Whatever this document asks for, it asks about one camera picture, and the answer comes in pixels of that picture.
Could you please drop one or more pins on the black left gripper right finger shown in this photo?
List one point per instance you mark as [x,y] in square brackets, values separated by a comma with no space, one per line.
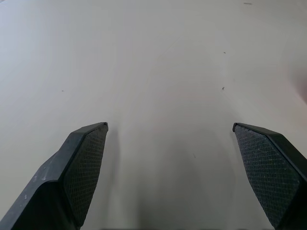
[271,172]

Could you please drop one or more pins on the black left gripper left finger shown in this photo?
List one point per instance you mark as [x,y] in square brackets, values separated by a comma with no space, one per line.
[60,182]

